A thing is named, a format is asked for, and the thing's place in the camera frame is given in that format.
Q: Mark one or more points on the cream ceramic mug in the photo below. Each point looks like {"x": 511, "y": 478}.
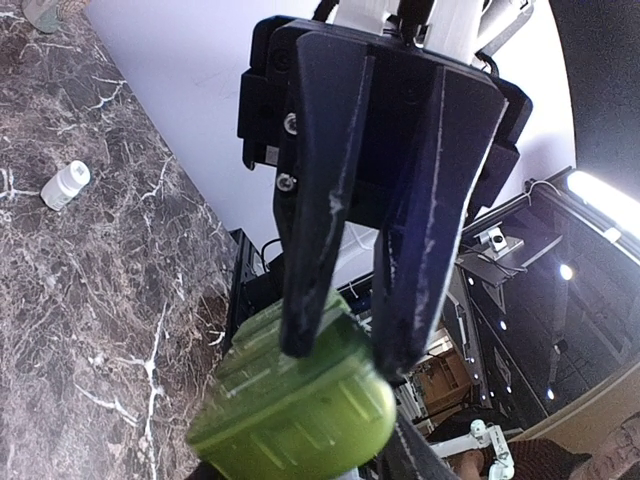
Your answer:
{"x": 48, "y": 15}

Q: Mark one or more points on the green weekly pill organizer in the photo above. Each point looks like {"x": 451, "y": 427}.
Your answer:
{"x": 271, "y": 416}

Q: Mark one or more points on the bright ceiling light strip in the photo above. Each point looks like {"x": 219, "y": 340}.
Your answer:
{"x": 605, "y": 198}

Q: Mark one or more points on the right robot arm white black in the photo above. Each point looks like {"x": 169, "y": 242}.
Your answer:
{"x": 464, "y": 32}

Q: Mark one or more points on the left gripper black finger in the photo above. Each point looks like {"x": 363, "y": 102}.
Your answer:
{"x": 407, "y": 455}

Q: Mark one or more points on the seated operator person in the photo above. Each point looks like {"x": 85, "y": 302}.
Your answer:
{"x": 617, "y": 457}

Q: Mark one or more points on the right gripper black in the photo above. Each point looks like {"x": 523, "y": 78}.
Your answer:
{"x": 450, "y": 141}

